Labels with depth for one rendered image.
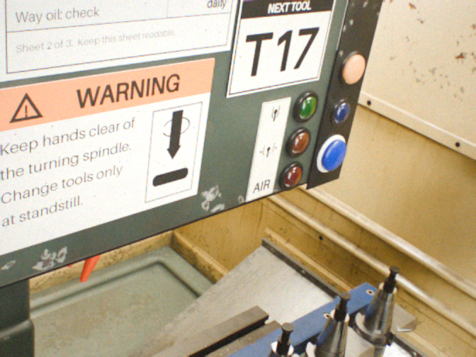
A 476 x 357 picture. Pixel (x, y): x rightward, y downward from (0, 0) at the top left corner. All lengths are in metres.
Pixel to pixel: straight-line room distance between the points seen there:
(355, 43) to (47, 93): 0.27
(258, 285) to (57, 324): 0.57
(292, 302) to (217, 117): 1.23
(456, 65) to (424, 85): 0.08
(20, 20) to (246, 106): 0.19
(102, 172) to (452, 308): 1.13
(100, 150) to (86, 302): 1.55
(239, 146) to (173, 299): 1.51
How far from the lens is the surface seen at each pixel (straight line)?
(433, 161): 1.38
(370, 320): 0.99
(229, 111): 0.47
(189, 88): 0.43
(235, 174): 0.50
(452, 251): 1.42
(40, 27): 0.36
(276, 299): 1.67
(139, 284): 2.02
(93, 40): 0.38
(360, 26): 0.55
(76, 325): 1.88
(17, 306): 1.42
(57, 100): 0.38
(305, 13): 0.49
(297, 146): 0.53
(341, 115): 0.56
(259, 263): 1.75
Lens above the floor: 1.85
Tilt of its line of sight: 28 degrees down
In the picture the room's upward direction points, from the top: 10 degrees clockwise
